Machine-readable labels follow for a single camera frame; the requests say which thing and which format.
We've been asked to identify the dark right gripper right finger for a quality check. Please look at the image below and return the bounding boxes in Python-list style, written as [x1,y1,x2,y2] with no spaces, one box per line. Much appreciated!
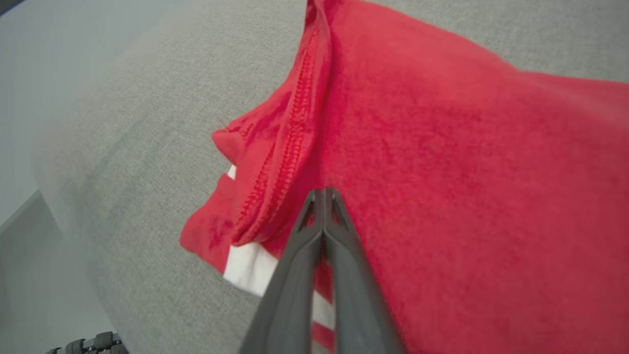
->
[323,187,406,354]

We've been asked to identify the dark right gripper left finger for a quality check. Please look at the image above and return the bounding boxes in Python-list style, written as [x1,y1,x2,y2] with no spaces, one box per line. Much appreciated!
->
[238,189,325,354]

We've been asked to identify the red shorts with white trim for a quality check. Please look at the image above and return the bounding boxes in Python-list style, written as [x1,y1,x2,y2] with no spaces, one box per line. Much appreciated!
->
[179,0,629,354]

